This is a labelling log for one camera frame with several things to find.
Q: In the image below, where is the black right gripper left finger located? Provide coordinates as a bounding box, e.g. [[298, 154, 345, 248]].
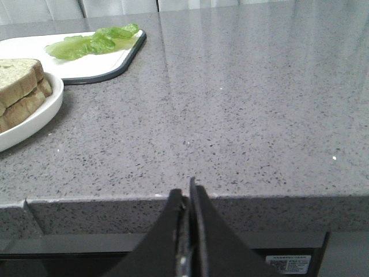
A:
[[104, 189, 182, 277]]

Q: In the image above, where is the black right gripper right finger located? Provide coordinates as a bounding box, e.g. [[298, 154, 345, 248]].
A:
[[190, 177, 281, 276]]

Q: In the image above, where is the green lettuce leaf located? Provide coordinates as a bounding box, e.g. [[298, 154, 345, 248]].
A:
[[44, 24, 140, 61]]

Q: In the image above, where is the bread slice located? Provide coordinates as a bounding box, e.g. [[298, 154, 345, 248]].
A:
[[1, 58, 44, 115], [1, 78, 52, 133]]

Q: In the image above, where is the black appliance under counter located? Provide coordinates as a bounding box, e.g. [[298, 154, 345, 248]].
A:
[[1, 231, 329, 276]]

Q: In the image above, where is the white round plate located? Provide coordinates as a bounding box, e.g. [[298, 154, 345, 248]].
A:
[[1, 72, 64, 152]]

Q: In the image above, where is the white grey-rimmed cutting board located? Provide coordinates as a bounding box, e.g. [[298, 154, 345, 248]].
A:
[[1, 30, 146, 85]]

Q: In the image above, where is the white curtain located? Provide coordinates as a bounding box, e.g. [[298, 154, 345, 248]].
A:
[[0, 0, 369, 26]]

